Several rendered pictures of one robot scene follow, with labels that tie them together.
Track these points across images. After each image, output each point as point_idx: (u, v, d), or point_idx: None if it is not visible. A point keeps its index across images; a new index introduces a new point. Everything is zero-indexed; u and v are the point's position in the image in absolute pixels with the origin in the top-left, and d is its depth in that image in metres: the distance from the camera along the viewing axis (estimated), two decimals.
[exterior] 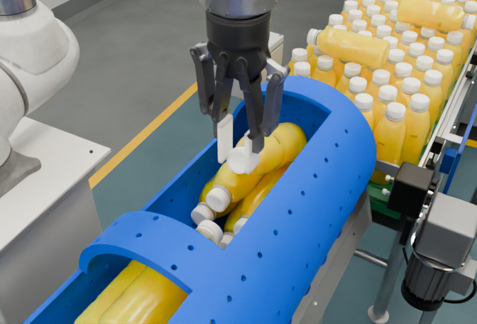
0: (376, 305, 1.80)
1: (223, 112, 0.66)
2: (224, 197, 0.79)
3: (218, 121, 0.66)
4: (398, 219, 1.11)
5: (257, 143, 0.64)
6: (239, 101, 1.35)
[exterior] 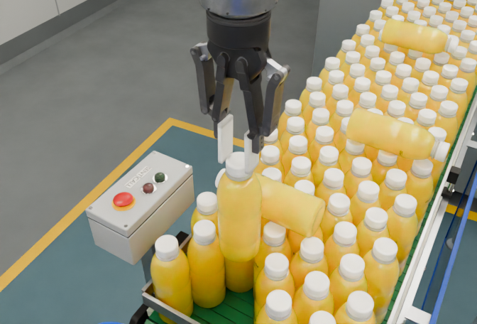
0: None
1: (223, 112, 0.66)
2: None
3: (218, 121, 0.66)
4: None
5: (257, 143, 0.64)
6: None
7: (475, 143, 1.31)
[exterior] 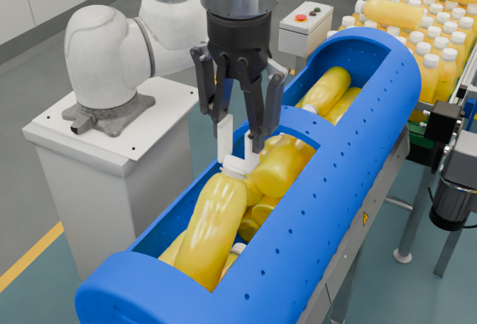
0: (401, 246, 2.09)
1: (223, 112, 0.66)
2: (314, 111, 1.07)
3: (218, 121, 0.66)
4: (431, 148, 1.39)
5: (257, 143, 0.64)
6: (295, 62, 1.64)
7: None
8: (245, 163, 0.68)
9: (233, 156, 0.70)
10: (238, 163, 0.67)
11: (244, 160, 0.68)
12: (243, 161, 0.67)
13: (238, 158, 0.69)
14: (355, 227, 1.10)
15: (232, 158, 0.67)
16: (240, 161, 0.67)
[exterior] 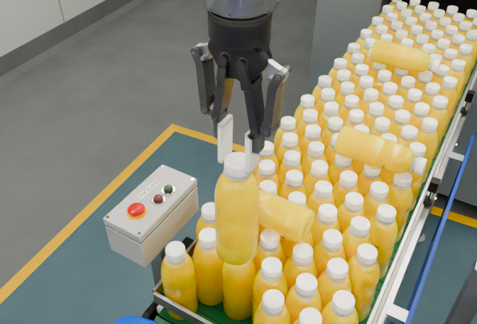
0: None
1: (223, 112, 0.66)
2: None
3: (218, 121, 0.66)
4: None
5: (257, 143, 0.64)
6: None
7: (456, 155, 1.42)
8: (243, 168, 0.68)
9: (233, 155, 0.70)
10: (237, 172, 0.68)
11: (242, 165, 0.68)
12: (241, 168, 0.68)
13: (238, 158, 0.69)
14: None
15: (229, 168, 0.68)
16: (238, 169, 0.68)
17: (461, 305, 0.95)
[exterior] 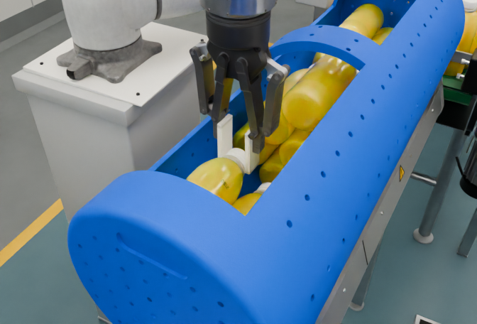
0: (422, 225, 1.95)
1: (223, 112, 0.66)
2: None
3: (218, 121, 0.66)
4: (468, 104, 1.26)
5: (258, 143, 0.64)
6: (313, 18, 1.50)
7: None
8: None
9: None
10: None
11: None
12: None
13: None
14: (392, 180, 0.96)
15: None
16: None
17: None
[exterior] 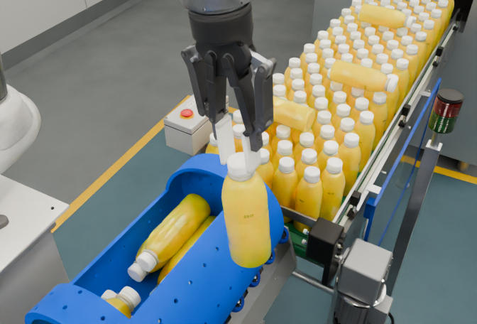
0: None
1: (221, 113, 0.67)
2: (151, 260, 0.96)
3: (216, 121, 0.66)
4: (319, 263, 1.28)
5: (254, 141, 0.64)
6: None
7: (426, 93, 1.81)
8: (265, 157, 1.25)
9: (259, 150, 1.27)
10: (262, 159, 1.25)
11: (265, 155, 1.25)
12: (264, 157, 1.25)
13: (262, 152, 1.26)
14: None
15: None
16: (262, 158, 1.25)
17: (418, 178, 1.35)
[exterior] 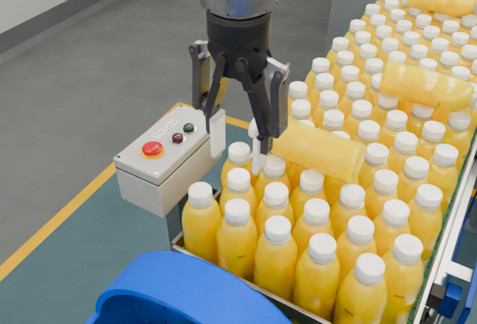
0: None
1: (216, 107, 0.66)
2: None
3: (211, 116, 0.66)
4: None
5: (265, 145, 0.64)
6: None
7: None
8: (284, 234, 0.71)
9: (273, 219, 0.73)
10: (278, 236, 0.71)
11: (283, 231, 0.71)
12: (282, 234, 0.70)
13: (278, 223, 0.72)
14: None
15: (271, 233, 0.71)
16: (280, 234, 0.70)
17: None
